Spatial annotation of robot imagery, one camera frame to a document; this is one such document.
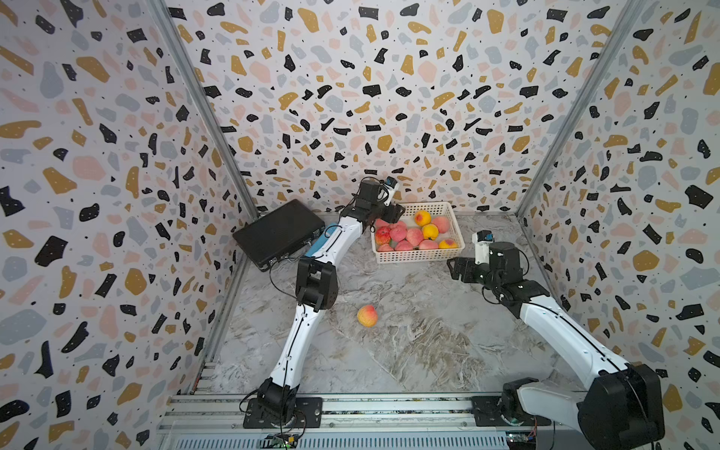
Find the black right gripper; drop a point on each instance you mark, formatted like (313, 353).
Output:
(469, 263)

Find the white perforated plastic basket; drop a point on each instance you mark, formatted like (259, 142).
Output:
(418, 256)

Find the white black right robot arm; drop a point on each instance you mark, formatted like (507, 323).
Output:
(620, 406)

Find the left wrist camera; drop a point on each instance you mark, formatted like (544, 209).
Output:
(374, 192)

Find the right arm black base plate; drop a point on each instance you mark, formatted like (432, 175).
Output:
(498, 411)

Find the light blue plastic tube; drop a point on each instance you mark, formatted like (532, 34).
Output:
(321, 241)

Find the large pink peach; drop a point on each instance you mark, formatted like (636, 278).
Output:
(398, 232)

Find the black ribbed metal case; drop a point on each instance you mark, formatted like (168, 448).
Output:
(279, 234)

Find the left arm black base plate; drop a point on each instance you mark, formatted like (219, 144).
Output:
(300, 413)

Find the orange pink front peach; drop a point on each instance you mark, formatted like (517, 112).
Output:
(368, 316)

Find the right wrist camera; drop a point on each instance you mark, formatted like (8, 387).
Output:
(482, 240)

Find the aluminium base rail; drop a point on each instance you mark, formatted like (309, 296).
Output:
(360, 421)

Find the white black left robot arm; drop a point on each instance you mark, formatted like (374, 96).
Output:
(316, 291)

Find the small pink peach with leaf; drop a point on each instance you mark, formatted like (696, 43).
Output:
(386, 247)

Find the yellow pink peach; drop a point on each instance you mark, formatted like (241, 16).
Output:
(448, 244)

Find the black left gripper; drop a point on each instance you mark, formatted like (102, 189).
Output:
(395, 214)

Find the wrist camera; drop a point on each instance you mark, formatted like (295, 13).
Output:
(374, 192)
(482, 240)

